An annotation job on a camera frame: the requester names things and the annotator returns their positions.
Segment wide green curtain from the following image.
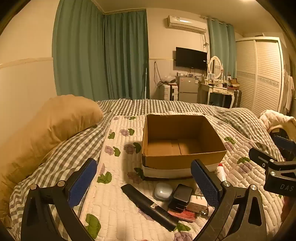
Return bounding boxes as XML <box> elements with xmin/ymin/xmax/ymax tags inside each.
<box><xmin>53</xmin><ymin>0</ymin><xmax>107</xmax><ymax>102</ymax></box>

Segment white dressing table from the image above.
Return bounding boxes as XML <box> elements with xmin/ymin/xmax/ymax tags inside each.
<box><xmin>200</xmin><ymin>82</ymin><xmax>234</xmax><ymax>108</ymax></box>

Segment white louvred wardrobe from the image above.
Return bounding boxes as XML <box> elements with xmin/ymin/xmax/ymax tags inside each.
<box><xmin>235</xmin><ymin>37</ymin><xmax>286</xmax><ymax>118</ymax></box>

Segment light green curtain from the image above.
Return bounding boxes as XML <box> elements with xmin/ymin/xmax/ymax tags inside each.
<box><xmin>206</xmin><ymin>17</ymin><xmax>237</xmax><ymax>80</ymax></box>

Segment white oval mirror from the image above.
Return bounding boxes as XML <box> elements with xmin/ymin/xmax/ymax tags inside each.
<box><xmin>208</xmin><ymin>56</ymin><xmax>224</xmax><ymax>80</ymax></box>

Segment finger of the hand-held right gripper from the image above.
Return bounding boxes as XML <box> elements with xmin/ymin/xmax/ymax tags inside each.
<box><xmin>248</xmin><ymin>147</ymin><xmax>282</xmax><ymax>168</ymax></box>
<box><xmin>274</xmin><ymin>136</ymin><xmax>296</xmax><ymax>161</ymax></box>

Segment black remote control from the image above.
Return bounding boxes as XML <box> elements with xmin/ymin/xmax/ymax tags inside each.
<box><xmin>121</xmin><ymin>184</ymin><xmax>179</xmax><ymax>232</ymax></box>

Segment white suitcase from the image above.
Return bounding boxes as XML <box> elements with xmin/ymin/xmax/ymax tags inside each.
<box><xmin>162</xmin><ymin>83</ymin><xmax>179</xmax><ymax>101</ymax></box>

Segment small silver fridge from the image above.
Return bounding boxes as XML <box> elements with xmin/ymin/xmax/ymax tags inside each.
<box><xmin>176</xmin><ymin>76</ymin><xmax>199</xmax><ymax>102</ymax></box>

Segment white earbuds case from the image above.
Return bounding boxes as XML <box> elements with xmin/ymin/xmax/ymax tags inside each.
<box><xmin>154</xmin><ymin>182</ymin><xmax>173</xmax><ymax>200</ymax></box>

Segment red notebook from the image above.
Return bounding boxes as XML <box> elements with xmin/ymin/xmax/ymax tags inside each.
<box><xmin>167</xmin><ymin>209</ymin><xmax>196</xmax><ymax>223</ymax></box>

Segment hanging white clothes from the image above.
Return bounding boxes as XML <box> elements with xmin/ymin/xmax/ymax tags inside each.
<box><xmin>282</xmin><ymin>69</ymin><xmax>295</xmax><ymax>112</ymax></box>

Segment white air conditioner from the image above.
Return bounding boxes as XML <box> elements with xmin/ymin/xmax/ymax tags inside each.
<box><xmin>165</xmin><ymin>15</ymin><xmax>207</xmax><ymax>35</ymax></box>

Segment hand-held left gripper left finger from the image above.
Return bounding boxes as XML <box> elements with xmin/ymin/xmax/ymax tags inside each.
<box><xmin>21</xmin><ymin>158</ymin><xmax>98</xmax><ymax>241</ymax></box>

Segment green corner curtain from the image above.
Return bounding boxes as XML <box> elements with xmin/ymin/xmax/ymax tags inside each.
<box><xmin>103</xmin><ymin>10</ymin><xmax>150</xmax><ymax>101</ymax></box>

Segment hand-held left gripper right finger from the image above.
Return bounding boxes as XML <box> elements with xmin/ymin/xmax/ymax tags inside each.
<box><xmin>191</xmin><ymin>159</ymin><xmax>268</xmax><ymax>241</ymax></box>

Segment white padded jacket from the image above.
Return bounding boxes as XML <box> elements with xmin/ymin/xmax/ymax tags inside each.
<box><xmin>258</xmin><ymin>109</ymin><xmax>296</xmax><ymax>140</ymax></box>

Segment white pole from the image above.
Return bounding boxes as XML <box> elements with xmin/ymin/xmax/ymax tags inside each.
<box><xmin>144</xmin><ymin>61</ymin><xmax>149</xmax><ymax>100</ymax></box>

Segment white charger plug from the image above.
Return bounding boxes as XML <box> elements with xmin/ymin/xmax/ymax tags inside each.
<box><xmin>186</xmin><ymin>195</ymin><xmax>208</xmax><ymax>213</ymax></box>

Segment silver suitcase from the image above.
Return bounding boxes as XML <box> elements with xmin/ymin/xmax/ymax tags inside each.
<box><xmin>232</xmin><ymin>89</ymin><xmax>242</xmax><ymax>108</ymax></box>

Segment white floral quilt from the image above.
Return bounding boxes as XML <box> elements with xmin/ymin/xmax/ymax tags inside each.
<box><xmin>58</xmin><ymin>115</ymin><xmax>285</xmax><ymax>241</ymax></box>

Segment tan pillow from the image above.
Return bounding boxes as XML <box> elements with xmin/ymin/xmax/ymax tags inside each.
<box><xmin>0</xmin><ymin>95</ymin><xmax>104</xmax><ymax>218</ymax></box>

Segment black wall television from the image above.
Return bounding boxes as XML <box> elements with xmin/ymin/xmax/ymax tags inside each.
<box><xmin>175</xmin><ymin>47</ymin><xmax>208</xmax><ymax>70</ymax></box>

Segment white tube with red cap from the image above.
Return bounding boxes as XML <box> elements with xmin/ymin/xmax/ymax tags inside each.
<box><xmin>213</xmin><ymin>163</ymin><xmax>227</xmax><ymax>182</ymax></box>

